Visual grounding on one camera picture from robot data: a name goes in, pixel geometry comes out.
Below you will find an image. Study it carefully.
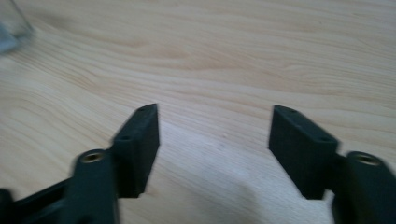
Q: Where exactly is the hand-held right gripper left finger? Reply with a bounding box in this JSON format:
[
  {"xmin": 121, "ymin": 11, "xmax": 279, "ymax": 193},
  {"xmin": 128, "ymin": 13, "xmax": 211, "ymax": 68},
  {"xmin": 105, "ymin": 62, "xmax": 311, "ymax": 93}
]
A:
[{"xmin": 62, "ymin": 103, "xmax": 161, "ymax": 224}]

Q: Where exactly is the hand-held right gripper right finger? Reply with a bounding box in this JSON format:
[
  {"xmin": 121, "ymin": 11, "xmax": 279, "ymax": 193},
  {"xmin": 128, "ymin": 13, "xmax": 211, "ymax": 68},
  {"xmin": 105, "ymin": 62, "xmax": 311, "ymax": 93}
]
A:
[{"xmin": 268, "ymin": 105, "xmax": 396, "ymax": 224}]

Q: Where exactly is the clear plastic container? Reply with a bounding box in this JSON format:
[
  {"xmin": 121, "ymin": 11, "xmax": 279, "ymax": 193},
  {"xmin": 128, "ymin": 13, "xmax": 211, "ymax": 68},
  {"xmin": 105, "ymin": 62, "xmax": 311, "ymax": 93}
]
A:
[{"xmin": 0, "ymin": 0, "xmax": 35, "ymax": 54}]

